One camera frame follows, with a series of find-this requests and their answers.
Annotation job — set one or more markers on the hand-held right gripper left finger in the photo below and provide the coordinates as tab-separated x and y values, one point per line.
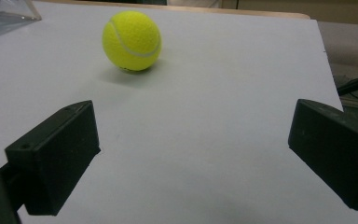
56	155

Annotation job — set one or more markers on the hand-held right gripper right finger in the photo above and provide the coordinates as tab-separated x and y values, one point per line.
338	152

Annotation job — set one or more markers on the yellow tennis ball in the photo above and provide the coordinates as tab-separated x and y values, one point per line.
131	40

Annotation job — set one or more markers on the clear plastic container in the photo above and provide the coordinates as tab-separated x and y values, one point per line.
3	17

